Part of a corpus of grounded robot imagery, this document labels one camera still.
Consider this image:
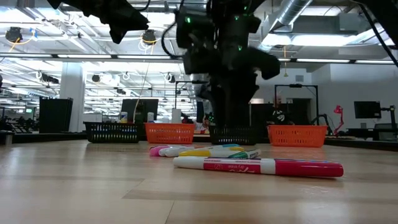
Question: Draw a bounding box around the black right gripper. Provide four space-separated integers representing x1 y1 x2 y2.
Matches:
182 15 281 128

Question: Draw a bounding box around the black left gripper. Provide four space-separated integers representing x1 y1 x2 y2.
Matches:
47 0 150 45

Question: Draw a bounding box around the thin yellow marker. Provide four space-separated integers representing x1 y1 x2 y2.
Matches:
214 146 246 152
178 149 238 158

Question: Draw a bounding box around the thin pink marker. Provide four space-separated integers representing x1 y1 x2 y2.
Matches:
157 145 187 157
149 145 170 157

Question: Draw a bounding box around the thin red Expo marker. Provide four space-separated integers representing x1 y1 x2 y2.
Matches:
172 155 345 179

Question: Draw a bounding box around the black ceiling-hung device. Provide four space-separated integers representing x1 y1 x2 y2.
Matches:
4 26 24 44
141 29 158 47

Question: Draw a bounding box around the black plastic basket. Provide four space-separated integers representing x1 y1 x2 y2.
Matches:
208 124 265 146
83 121 141 144

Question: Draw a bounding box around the overhead LED light bar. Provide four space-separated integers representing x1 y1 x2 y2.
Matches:
0 52 398 65

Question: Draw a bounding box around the thin green marker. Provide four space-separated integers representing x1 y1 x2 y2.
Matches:
228 149 262 159

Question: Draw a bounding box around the white paper roll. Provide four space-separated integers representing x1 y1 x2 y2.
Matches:
170 108 182 124

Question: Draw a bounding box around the black curtain screen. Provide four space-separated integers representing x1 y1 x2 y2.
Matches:
250 102 312 129

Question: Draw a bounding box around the orange plastic basket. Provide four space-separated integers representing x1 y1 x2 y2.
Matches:
143 122 197 145
266 124 329 148

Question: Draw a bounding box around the black computer monitor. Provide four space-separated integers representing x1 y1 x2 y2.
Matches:
120 98 160 124

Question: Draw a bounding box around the white building column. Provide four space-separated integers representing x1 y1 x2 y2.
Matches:
58 62 86 134

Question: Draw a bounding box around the pink desk lamp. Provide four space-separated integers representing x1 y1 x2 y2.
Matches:
333 105 345 135

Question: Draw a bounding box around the black partition panel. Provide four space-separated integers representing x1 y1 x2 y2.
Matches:
39 97 74 134

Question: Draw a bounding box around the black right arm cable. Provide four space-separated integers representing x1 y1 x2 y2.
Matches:
160 0 187 60

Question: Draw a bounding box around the black metal rig frame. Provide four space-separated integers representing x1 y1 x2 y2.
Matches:
274 83 320 126
174 80 212 124

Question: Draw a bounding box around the yellow hanging cord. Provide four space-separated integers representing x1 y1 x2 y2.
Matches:
282 45 289 78

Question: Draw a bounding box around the silver spiral air duct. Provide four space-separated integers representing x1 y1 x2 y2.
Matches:
276 0 314 29

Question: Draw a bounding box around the black wall monitor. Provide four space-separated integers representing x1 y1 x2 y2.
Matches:
353 100 382 120

